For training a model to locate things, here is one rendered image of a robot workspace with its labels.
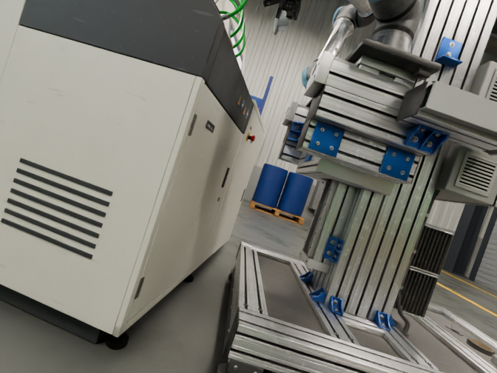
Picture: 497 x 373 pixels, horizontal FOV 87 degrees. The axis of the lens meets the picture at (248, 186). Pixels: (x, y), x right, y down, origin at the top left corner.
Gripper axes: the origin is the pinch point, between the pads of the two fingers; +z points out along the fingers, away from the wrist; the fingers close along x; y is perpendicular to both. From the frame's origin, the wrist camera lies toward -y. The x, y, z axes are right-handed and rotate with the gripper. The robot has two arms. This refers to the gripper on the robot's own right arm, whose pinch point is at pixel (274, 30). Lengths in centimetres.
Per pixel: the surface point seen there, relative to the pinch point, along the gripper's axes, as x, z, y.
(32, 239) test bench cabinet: -47, 99, -36
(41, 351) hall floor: -52, 121, -19
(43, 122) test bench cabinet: -47, 67, -44
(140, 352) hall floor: -39, 121, 2
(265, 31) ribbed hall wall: 618, -342, -169
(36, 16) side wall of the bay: -47, 39, -56
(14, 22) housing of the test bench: -47, 42, -62
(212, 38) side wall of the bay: -47, 32, -4
